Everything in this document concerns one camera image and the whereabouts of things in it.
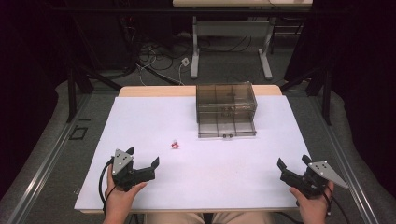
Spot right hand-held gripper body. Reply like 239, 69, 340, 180
279, 160, 350, 199

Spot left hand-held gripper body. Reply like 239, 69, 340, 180
111, 148, 156, 192

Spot clear smoky plastic drawer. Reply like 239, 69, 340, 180
197, 111, 258, 139

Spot clear smoky drawer cabinet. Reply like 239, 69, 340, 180
195, 81, 259, 124

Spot person's right hand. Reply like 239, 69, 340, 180
289, 181, 335, 224

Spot person's left hand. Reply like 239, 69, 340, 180
103, 173, 148, 224

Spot white table mat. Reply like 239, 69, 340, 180
74, 94, 312, 213

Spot person's legs in beige trousers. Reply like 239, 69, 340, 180
145, 211, 276, 224

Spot black metal stand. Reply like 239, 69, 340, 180
279, 59, 333, 126
65, 12, 123, 124

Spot white background desk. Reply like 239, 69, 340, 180
172, 0, 314, 80

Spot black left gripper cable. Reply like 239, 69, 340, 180
98, 158, 117, 217

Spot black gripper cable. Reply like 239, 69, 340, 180
98, 158, 117, 217
322, 186, 352, 224

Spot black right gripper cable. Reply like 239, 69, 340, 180
322, 186, 352, 224

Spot aluminium floor rail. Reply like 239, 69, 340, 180
5, 92, 92, 224
311, 94, 381, 224

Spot tangle of floor cables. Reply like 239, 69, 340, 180
118, 15, 200, 88

